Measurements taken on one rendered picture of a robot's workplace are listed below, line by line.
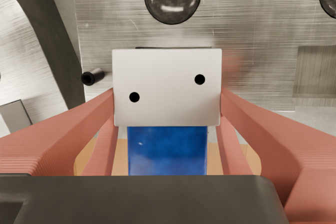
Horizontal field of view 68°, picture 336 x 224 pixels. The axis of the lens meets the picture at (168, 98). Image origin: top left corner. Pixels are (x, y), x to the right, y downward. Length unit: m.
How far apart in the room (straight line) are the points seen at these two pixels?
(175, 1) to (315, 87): 0.13
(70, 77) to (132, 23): 0.12
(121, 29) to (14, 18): 0.11
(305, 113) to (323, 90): 0.08
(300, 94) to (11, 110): 0.25
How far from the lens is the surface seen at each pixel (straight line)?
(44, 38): 0.26
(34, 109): 0.27
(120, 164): 0.33
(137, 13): 0.18
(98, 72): 0.18
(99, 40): 0.19
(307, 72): 0.22
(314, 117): 0.30
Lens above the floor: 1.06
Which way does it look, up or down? 72 degrees down
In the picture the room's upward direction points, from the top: 153 degrees counter-clockwise
